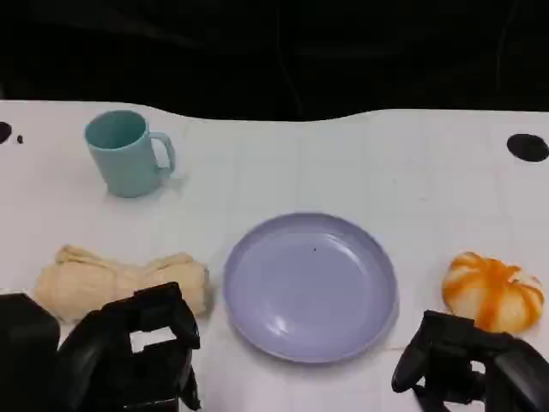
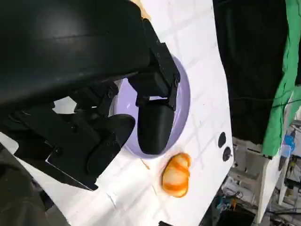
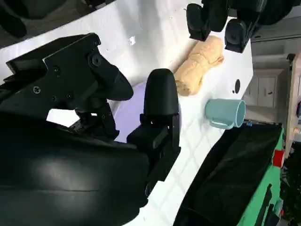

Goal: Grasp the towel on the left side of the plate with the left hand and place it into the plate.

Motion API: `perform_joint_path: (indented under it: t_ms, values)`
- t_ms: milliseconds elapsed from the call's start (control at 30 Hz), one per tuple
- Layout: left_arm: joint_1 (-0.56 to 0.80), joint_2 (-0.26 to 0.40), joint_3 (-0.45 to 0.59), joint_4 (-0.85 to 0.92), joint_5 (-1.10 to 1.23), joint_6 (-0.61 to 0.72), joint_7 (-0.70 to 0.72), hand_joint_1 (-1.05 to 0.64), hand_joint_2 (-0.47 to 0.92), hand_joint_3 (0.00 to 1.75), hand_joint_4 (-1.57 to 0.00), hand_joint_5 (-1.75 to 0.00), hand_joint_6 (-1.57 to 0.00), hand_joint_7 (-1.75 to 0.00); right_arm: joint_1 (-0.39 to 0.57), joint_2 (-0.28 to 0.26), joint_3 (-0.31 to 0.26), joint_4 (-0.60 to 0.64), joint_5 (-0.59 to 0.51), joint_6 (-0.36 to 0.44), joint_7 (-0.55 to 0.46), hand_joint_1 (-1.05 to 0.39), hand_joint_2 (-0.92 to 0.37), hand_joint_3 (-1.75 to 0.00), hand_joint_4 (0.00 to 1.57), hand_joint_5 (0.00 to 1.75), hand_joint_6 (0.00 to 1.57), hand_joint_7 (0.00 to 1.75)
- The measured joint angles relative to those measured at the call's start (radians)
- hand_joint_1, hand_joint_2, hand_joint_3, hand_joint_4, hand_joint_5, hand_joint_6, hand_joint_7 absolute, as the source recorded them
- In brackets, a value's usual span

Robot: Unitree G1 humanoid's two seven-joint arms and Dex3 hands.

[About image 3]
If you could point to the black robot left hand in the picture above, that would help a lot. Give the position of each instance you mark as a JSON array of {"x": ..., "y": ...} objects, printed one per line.
[{"x": 215, "y": 14}]

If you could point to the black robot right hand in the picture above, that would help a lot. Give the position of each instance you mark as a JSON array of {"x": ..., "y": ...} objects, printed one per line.
[{"x": 70, "y": 169}]

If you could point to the beige towel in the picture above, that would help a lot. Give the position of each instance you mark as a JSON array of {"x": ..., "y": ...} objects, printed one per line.
[{"x": 200, "y": 66}]

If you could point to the black table grommet with dot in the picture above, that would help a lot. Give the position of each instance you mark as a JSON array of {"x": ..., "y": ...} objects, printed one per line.
[{"x": 237, "y": 86}]

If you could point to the lilac plate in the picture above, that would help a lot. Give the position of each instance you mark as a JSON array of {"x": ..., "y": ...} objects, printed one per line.
[{"x": 134, "y": 113}]

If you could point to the white cabinet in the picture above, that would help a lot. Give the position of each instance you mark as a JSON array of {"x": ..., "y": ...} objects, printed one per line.
[{"x": 265, "y": 89}]

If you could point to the pale green mug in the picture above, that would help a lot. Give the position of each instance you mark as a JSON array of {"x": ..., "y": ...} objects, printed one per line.
[{"x": 223, "y": 113}]

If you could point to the pale wooden board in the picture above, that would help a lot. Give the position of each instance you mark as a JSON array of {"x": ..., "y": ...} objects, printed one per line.
[{"x": 294, "y": 99}]

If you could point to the black cloth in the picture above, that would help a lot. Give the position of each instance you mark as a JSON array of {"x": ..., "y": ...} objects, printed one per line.
[{"x": 235, "y": 169}]

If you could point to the small red box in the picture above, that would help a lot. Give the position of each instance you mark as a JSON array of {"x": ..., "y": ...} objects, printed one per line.
[{"x": 279, "y": 158}]

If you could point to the green cloth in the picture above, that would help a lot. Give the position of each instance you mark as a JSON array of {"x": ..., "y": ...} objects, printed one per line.
[{"x": 256, "y": 202}]

